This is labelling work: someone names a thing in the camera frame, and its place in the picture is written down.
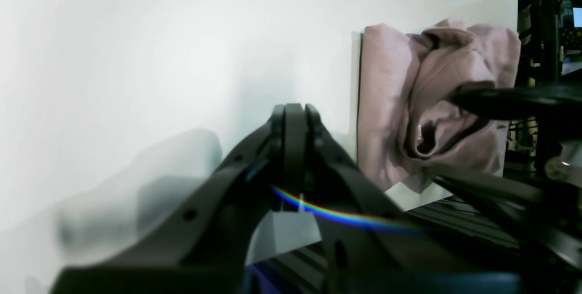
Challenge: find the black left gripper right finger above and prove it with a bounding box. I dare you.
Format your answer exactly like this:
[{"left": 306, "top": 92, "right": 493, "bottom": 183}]
[{"left": 298, "top": 104, "right": 521, "bottom": 294}]

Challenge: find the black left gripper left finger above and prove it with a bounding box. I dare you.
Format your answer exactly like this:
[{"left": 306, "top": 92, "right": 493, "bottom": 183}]
[{"left": 50, "top": 104, "right": 294, "bottom": 294}]

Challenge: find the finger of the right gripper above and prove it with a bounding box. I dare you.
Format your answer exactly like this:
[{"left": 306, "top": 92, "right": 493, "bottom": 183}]
[{"left": 449, "top": 83, "right": 582, "bottom": 120}]

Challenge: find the mauve T-shirt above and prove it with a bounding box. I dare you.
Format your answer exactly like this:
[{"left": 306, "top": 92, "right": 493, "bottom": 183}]
[{"left": 357, "top": 19, "right": 522, "bottom": 191}]

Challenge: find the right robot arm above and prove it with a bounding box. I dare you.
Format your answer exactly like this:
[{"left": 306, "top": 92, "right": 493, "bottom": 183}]
[{"left": 312, "top": 19, "right": 581, "bottom": 294}]

